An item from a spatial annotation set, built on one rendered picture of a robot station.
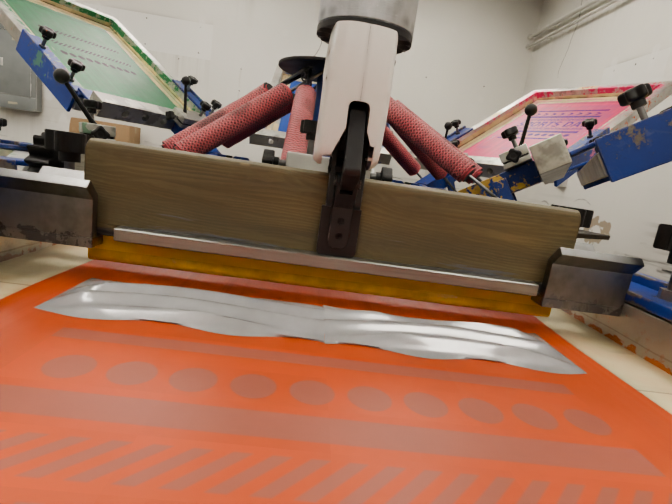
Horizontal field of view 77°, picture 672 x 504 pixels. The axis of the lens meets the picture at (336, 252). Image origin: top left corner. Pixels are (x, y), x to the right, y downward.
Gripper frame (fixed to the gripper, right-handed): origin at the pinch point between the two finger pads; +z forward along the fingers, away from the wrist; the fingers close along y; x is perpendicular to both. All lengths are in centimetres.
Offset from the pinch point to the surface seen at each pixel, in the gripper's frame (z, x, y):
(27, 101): -21, -280, -402
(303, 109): -15, -6, -59
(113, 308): 5.5, -14.0, 10.0
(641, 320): 3.5, 24.9, 5.1
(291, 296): 6.0, -3.1, 1.9
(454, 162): -9, 28, -59
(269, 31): -120, -62, -413
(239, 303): 5.5, -6.7, 6.4
